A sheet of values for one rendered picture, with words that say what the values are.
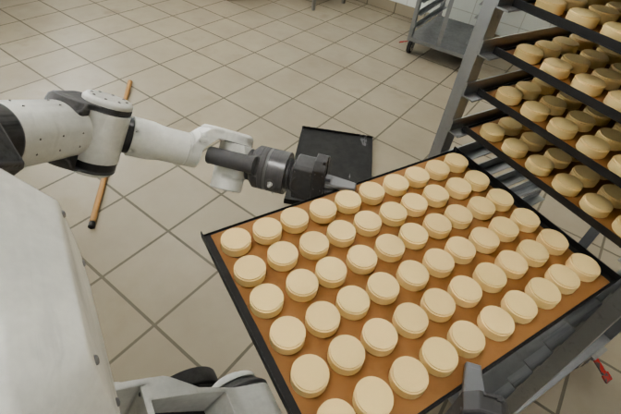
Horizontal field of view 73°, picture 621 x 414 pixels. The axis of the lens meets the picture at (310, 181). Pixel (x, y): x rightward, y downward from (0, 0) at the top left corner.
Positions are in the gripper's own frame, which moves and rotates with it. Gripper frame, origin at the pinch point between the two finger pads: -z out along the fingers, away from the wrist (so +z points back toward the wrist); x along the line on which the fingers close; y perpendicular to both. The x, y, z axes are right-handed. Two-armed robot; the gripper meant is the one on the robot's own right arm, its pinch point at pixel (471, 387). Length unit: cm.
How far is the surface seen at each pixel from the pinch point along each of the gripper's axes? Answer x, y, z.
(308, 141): -79, 56, -150
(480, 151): -3, -5, -62
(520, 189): -31, -29, -86
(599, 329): -8.7, -25.9, -21.9
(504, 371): -66, -33, -42
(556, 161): 7, -16, -47
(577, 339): -14.3, -25.1, -22.7
